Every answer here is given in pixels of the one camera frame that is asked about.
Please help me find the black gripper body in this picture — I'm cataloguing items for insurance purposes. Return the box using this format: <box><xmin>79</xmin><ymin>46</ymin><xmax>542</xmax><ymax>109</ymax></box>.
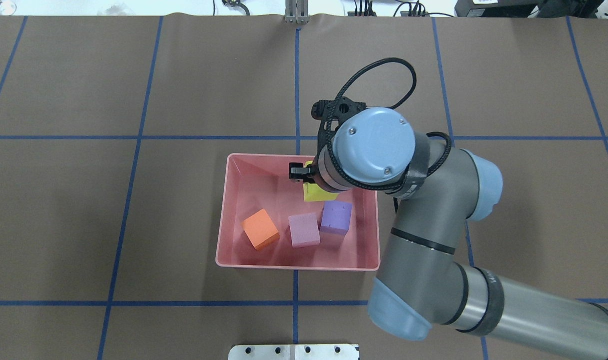
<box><xmin>302</xmin><ymin>161</ymin><xmax>319</xmax><ymax>184</ymax></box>

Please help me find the yellow foam block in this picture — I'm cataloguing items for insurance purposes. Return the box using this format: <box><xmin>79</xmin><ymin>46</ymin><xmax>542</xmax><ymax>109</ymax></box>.
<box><xmin>302</xmin><ymin>182</ymin><xmax>339</xmax><ymax>202</ymax></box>

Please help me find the purple foam block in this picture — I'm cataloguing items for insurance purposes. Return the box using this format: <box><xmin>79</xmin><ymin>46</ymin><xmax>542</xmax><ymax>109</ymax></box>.
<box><xmin>320</xmin><ymin>200</ymin><xmax>353</xmax><ymax>236</ymax></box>

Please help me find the pink foam block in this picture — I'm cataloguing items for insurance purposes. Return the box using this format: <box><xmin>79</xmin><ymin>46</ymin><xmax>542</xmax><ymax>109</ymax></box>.
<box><xmin>288</xmin><ymin>212</ymin><xmax>321</xmax><ymax>249</ymax></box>

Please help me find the orange foam block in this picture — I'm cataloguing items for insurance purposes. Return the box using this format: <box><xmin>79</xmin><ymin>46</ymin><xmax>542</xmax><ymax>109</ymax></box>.
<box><xmin>241</xmin><ymin>208</ymin><xmax>281</xmax><ymax>251</ymax></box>

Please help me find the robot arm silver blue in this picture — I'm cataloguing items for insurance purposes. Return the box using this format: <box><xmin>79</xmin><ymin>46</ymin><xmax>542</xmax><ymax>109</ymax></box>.
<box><xmin>289</xmin><ymin>100</ymin><xmax>608</xmax><ymax>360</ymax></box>

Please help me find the pink plastic bin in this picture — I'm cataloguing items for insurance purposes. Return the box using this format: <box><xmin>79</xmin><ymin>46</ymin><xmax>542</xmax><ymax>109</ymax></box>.
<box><xmin>215</xmin><ymin>153</ymin><xmax>381</xmax><ymax>272</ymax></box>

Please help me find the black box with label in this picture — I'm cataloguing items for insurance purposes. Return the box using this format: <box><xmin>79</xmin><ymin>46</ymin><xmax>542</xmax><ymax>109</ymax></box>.
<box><xmin>454</xmin><ymin>0</ymin><xmax>539</xmax><ymax>18</ymax></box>

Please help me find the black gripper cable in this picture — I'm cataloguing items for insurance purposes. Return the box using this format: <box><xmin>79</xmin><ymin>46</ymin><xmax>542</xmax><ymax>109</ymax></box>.
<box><xmin>322</xmin><ymin>57</ymin><xmax>454</xmax><ymax>196</ymax></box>

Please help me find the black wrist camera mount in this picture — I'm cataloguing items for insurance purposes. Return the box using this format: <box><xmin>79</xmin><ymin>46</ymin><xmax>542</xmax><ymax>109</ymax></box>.
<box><xmin>311</xmin><ymin>96</ymin><xmax>366</xmax><ymax>153</ymax></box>

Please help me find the aluminium frame post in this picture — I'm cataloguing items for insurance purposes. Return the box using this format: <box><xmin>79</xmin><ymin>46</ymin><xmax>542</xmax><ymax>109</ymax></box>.
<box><xmin>284</xmin><ymin>0</ymin><xmax>310</xmax><ymax>25</ymax></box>

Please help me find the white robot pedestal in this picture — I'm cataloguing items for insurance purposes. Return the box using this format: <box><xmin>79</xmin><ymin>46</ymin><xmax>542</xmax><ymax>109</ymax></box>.
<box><xmin>228</xmin><ymin>343</ymin><xmax>361</xmax><ymax>360</ymax></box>

